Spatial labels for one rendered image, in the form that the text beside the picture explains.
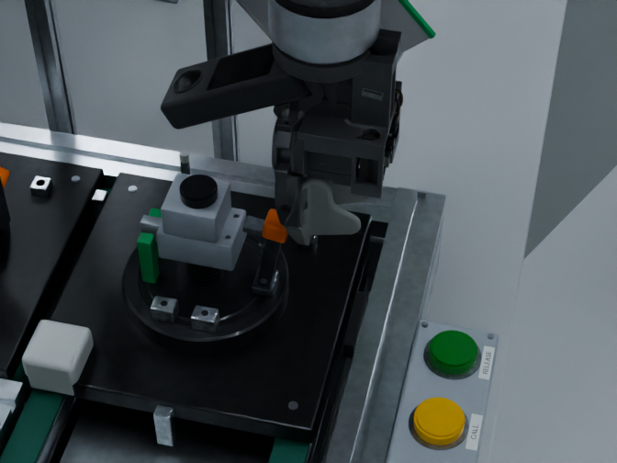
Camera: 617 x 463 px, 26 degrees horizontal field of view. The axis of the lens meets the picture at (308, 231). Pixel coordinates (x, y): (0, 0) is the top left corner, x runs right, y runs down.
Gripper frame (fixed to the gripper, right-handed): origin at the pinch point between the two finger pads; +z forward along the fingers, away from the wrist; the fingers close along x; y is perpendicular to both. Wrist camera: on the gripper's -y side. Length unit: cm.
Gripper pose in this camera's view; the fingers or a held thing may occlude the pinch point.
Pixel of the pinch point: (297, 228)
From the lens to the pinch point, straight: 105.9
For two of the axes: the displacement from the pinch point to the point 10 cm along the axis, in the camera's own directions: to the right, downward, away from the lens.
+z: 0.0, 6.8, 7.4
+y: 9.7, 1.6, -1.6
